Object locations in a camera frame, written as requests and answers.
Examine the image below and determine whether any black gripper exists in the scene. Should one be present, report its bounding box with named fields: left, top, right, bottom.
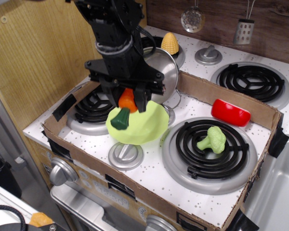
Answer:
left=84, top=38, right=164, bottom=113

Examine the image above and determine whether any orange toy carrot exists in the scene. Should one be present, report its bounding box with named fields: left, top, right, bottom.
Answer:
left=111, top=88, right=138, bottom=130

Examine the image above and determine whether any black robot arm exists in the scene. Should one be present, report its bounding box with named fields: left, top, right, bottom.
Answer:
left=74, top=0, right=164, bottom=113

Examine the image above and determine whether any light green plastic plate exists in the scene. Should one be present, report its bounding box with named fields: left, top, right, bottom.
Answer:
left=105, top=101, right=169, bottom=145

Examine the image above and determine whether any front left black burner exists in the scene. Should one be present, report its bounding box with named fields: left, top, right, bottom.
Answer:
left=66, top=86, right=115, bottom=136

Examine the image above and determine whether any silver metal pot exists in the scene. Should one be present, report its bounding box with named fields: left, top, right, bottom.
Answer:
left=144, top=48, right=179, bottom=104

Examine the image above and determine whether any silver middle stove knob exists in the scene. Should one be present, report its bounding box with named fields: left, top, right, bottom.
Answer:
left=162, top=104, right=176, bottom=126

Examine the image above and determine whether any silver stove knob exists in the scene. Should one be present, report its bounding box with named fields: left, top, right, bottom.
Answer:
left=195, top=45, right=223, bottom=65
left=108, top=142, right=144, bottom=170
left=162, top=104, right=176, bottom=126

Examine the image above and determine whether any yellow toy corn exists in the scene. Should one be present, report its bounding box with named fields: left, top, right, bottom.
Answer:
left=161, top=32, right=179, bottom=55

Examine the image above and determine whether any silver front stove knob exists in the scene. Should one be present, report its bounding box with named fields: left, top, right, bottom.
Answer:
left=108, top=142, right=144, bottom=170

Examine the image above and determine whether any silver back stove knob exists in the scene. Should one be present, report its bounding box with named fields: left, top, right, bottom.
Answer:
left=195, top=45, right=223, bottom=65

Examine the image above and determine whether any red toy cheese wheel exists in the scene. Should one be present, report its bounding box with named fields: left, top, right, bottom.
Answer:
left=211, top=99, right=251, bottom=127

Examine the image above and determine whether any silver hanging skimmer spoon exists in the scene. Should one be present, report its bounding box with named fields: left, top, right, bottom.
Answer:
left=181, top=0, right=205, bottom=33

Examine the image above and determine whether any green toy broccoli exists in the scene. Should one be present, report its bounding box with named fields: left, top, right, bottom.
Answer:
left=197, top=126, right=226, bottom=154

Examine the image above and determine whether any front right black burner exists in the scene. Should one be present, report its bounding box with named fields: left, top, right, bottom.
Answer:
left=162, top=117, right=258, bottom=195

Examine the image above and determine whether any silver left oven knob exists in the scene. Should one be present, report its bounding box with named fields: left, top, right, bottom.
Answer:
left=50, top=157, right=79, bottom=186

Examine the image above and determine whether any silver oven knob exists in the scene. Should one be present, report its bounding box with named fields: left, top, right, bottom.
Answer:
left=145, top=215, right=176, bottom=231
left=50, top=157, right=79, bottom=186

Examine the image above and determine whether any brown cardboard fence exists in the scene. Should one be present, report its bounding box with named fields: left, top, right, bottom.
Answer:
left=43, top=73, right=289, bottom=231

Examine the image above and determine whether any silver hanging grater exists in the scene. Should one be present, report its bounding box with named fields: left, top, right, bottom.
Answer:
left=233, top=0, right=255, bottom=45

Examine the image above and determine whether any back right black burner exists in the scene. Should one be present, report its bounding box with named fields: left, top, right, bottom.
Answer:
left=210, top=62, right=289, bottom=110

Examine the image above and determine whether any silver right oven knob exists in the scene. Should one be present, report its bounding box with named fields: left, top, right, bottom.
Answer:
left=145, top=215, right=176, bottom=231

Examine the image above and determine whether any orange object bottom left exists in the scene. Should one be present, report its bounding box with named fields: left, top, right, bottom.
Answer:
left=29, top=212, right=53, bottom=227

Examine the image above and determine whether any grey toy sink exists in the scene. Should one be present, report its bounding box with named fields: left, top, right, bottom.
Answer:
left=244, top=140, right=289, bottom=231

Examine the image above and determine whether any silver oven door handle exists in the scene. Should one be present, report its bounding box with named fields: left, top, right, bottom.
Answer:
left=50, top=184, right=145, bottom=231

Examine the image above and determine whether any black cable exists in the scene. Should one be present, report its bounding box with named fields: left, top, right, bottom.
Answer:
left=0, top=205, right=27, bottom=231

